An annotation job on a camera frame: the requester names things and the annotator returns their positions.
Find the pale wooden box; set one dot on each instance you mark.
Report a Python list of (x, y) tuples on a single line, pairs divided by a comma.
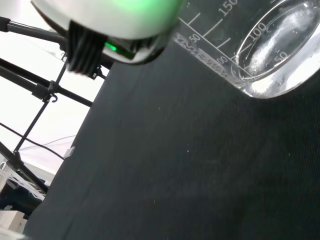
[(12, 222)]

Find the black tripod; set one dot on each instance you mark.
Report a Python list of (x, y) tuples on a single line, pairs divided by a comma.
[(37, 88)]

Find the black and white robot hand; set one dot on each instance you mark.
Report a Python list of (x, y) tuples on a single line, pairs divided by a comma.
[(112, 15)]

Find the clear cloth clip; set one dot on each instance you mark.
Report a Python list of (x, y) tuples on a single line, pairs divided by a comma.
[(69, 152)]

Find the black bench cloth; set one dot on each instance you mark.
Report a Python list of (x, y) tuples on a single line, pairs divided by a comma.
[(175, 162)]

